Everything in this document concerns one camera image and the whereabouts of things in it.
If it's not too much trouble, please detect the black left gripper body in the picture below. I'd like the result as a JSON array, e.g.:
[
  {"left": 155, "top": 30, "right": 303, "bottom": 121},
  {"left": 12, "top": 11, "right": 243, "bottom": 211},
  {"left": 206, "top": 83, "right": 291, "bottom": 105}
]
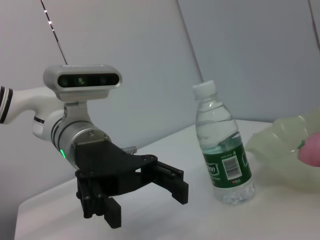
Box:
[{"left": 71, "top": 139, "right": 159, "bottom": 199}]

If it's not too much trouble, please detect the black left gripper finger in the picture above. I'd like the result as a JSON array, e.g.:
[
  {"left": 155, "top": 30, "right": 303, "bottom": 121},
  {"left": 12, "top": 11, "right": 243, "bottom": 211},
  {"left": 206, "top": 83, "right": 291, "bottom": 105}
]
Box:
[
  {"left": 136, "top": 159, "right": 190, "bottom": 206},
  {"left": 75, "top": 177, "right": 124, "bottom": 230}
]

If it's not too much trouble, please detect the clear green-label water bottle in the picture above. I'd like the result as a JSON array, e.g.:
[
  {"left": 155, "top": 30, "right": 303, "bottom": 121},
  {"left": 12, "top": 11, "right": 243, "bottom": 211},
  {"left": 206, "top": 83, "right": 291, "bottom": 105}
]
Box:
[{"left": 191, "top": 79, "right": 256, "bottom": 206}]

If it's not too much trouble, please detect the pink peach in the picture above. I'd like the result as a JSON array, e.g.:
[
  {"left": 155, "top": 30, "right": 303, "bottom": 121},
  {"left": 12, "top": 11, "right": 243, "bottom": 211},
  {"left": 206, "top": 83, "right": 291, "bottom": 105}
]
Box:
[{"left": 296, "top": 132, "right": 320, "bottom": 168}]

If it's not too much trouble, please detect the pale green glass fruit bowl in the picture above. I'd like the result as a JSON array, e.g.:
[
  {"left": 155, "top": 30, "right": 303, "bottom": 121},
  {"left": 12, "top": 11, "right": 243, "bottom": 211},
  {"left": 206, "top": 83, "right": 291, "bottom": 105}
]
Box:
[{"left": 244, "top": 106, "right": 320, "bottom": 194}]

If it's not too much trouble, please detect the thin dark background cord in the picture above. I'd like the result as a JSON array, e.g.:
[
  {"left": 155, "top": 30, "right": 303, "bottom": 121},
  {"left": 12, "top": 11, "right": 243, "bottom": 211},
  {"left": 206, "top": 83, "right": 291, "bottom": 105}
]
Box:
[{"left": 39, "top": 0, "right": 69, "bottom": 65}]

